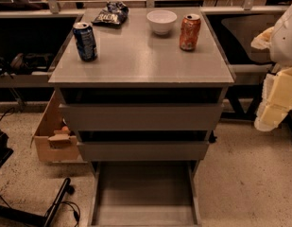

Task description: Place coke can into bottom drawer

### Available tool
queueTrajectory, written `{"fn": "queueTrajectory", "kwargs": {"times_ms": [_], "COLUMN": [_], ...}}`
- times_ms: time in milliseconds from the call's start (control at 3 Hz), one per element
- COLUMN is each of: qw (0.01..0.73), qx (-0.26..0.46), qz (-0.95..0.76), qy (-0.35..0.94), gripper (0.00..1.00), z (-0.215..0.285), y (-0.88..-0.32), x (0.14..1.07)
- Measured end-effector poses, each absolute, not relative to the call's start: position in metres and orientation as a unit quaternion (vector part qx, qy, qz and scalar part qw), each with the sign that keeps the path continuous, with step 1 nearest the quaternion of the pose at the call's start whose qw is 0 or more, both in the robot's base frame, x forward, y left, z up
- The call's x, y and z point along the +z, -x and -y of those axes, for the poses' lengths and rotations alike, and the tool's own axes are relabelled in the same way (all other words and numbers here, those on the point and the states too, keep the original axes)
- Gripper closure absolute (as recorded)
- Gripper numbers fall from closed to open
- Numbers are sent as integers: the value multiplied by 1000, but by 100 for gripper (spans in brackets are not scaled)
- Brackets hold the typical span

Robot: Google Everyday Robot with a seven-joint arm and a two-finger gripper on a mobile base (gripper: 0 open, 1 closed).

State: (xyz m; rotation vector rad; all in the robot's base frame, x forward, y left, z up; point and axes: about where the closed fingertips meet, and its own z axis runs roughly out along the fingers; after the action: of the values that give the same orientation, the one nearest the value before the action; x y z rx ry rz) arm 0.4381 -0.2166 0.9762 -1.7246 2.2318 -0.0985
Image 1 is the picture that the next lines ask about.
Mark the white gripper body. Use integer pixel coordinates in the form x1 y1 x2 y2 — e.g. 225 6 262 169
262 67 292 111

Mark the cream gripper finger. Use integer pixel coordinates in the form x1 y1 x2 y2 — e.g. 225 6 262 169
254 103 288 131
250 26 274 50

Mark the orange soda can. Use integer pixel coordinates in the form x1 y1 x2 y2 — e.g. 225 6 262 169
180 13 201 51

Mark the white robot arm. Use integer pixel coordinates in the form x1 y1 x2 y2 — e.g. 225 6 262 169
250 4 292 131

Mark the grey drawer cabinet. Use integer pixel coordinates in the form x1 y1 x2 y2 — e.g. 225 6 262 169
47 7 236 227

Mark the top drawer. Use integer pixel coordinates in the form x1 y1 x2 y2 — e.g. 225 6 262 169
60 104 223 131

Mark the open bottom drawer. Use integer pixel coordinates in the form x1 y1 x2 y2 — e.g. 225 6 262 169
88 162 202 227

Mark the blue soda can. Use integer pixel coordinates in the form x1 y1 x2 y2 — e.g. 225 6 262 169
73 22 97 61

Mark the middle drawer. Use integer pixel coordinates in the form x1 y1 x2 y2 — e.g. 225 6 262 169
77 141 209 162

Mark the dark office chair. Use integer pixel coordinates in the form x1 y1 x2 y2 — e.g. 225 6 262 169
221 14 280 65

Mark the white bowl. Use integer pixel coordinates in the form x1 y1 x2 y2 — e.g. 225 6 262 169
146 10 177 35

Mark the dark chip bag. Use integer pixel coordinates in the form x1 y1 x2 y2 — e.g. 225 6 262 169
92 1 129 26

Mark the cardboard box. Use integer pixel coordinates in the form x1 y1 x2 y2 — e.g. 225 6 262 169
33 94 81 162

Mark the black cable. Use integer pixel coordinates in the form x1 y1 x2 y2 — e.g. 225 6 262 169
44 201 81 227

